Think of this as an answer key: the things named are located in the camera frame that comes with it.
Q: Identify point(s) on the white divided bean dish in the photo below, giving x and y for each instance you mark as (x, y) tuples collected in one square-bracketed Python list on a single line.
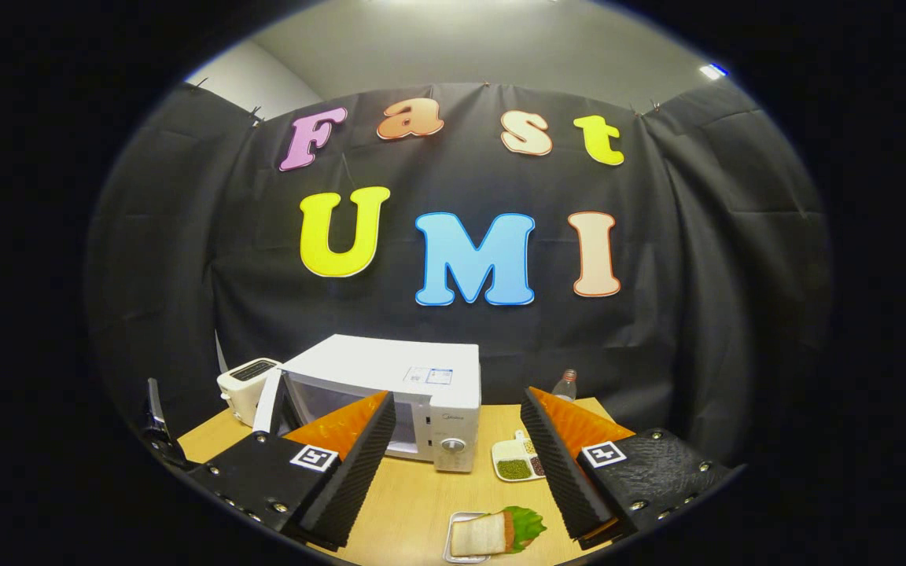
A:
[(512, 469)]

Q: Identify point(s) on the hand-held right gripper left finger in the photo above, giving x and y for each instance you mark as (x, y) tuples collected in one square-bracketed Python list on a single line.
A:
[(359, 472)]

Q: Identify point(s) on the white microwave oven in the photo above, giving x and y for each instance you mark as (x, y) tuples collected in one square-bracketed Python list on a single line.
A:
[(382, 362)]

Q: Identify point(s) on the white toaster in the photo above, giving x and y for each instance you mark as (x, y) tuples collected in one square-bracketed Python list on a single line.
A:
[(242, 393)]

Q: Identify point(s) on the small white plastic tray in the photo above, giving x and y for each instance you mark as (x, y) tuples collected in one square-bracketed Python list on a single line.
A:
[(469, 559)]

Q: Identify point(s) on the sandwich with lettuce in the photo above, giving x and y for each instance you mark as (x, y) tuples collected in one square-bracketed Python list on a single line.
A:
[(484, 533)]

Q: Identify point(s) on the ceiling light panel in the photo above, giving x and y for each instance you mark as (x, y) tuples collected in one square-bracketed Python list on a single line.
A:
[(711, 71)]

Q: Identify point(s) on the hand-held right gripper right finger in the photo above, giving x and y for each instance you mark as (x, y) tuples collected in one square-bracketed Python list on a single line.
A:
[(559, 464)]

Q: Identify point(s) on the clear water bottle red label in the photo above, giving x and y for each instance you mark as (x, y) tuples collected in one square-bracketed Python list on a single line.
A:
[(565, 387)]

